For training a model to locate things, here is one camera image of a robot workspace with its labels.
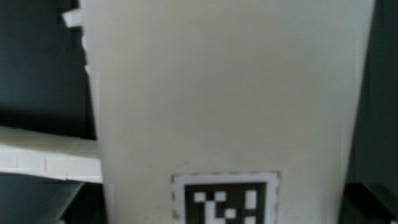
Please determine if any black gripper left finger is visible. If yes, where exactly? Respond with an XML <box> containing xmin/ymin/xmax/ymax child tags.
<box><xmin>0</xmin><ymin>171</ymin><xmax>87</xmax><ymax>224</ymax></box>

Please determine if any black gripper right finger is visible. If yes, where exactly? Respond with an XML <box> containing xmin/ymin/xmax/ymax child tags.
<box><xmin>340</xmin><ymin>183</ymin><xmax>398</xmax><ymax>224</ymax></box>

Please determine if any white box with tags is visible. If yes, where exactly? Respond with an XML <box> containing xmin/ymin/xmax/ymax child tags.
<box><xmin>64</xmin><ymin>0</ymin><xmax>375</xmax><ymax>224</ymax></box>

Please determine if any white U-shaped border fence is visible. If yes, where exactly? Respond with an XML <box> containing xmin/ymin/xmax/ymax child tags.
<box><xmin>0</xmin><ymin>126</ymin><xmax>103</xmax><ymax>183</ymax></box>

